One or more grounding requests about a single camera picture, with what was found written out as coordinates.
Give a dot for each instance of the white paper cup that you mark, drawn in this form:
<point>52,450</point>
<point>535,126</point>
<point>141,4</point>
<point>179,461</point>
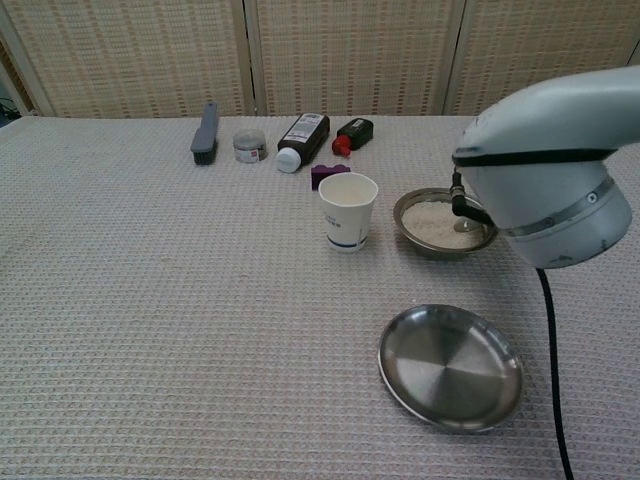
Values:
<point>345,220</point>

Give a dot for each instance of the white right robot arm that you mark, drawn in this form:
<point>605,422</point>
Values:
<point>545,165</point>

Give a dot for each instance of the steel bowl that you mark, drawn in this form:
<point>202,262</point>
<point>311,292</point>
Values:
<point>398,220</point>

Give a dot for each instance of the steel plate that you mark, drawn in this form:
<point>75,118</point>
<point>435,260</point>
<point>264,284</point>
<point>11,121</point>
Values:
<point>445,370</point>

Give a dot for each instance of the bamboo folding screen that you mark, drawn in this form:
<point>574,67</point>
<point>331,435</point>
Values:
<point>125,55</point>

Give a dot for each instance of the small black bottle red cap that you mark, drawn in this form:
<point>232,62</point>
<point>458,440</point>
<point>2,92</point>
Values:
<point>356,131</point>

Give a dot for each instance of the purple toy block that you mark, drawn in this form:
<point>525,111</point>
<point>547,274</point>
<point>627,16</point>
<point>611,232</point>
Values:
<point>322,175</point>

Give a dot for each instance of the metal spoon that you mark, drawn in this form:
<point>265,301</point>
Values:
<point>464,226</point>

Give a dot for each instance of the grey cleaning brush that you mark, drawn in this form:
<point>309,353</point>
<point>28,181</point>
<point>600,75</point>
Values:
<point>204,140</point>

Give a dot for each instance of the beige woven tablecloth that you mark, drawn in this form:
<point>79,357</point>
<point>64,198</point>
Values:
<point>150,300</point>

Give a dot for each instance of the small clear plastic jar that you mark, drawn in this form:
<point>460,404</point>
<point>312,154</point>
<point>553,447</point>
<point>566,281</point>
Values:
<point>248,147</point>

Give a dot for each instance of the large dark bottle white cap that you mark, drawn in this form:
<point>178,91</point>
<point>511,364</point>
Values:
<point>302,135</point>

